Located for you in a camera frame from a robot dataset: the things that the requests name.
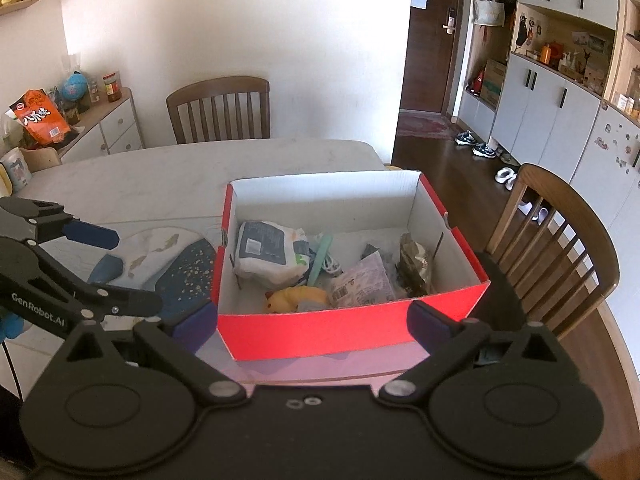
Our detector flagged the silver foil snack bag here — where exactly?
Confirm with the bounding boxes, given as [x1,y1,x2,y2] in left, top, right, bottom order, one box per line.
[397,233,433,297]

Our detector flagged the purple clear snack bag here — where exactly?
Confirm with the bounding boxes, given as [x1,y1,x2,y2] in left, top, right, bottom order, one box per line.
[329,252,396,309]

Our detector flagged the clear bag black contents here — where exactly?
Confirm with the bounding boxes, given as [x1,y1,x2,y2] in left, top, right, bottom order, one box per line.
[360,243,382,260]

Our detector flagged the white blue tissue pack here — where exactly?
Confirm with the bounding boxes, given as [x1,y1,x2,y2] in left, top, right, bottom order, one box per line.
[234,221,310,289]

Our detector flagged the yellow spotted plush toy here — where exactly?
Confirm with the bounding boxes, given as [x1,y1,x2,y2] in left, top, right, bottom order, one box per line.
[264,286,331,313]

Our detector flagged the blue gloved left hand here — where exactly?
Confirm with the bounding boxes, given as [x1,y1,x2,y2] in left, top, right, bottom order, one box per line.
[0,308,32,342]

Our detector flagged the printed white cup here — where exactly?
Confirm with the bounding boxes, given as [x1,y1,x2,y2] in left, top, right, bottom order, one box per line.
[1,148,32,193]

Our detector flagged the wooden basket on sideboard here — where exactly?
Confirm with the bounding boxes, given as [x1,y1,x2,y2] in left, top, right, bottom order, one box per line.
[20,148,62,174]

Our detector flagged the white yellow kettle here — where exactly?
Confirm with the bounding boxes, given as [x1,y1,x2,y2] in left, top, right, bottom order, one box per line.
[0,164,13,197]

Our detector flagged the orange snack bag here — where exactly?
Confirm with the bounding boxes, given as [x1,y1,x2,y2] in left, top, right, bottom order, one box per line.
[10,90,70,146]

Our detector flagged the white drawer sideboard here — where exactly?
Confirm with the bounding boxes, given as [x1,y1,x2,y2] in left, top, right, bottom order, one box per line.
[58,88,144,164]

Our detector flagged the right wooden chair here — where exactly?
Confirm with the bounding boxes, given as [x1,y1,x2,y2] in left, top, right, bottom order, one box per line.
[484,162,622,340]

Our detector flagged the wooden chair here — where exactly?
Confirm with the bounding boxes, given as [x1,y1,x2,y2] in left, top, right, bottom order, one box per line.
[166,76,271,144]
[484,162,622,340]

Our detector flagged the blue globe toy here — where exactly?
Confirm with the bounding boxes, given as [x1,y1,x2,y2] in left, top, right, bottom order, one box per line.
[58,70,88,102]

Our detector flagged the red cardboard box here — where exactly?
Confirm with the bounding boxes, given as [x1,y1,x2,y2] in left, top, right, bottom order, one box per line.
[213,170,489,361]

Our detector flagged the sauce jar red lid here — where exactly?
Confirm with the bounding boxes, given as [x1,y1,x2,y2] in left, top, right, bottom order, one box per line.
[102,72,122,103]

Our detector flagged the pair of white slippers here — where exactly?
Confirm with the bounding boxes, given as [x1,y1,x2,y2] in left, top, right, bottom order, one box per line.
[494,167,518,192]

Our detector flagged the far wooden chair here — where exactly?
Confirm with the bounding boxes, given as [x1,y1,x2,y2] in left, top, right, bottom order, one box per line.
[166,76,271,144]

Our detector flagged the pair of sneakers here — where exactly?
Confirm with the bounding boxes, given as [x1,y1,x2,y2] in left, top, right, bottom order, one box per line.
[454,131,497,159]

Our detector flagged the brown entrance door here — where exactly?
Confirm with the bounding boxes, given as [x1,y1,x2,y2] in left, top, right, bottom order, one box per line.
[400,0,462,113]

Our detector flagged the hanging tote bag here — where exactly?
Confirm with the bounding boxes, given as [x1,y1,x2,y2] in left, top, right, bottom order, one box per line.
[473,0,506,27]

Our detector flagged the white wall cabinet unit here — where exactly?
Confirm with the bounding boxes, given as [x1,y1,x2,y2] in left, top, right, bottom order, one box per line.
[456,0,640,241]

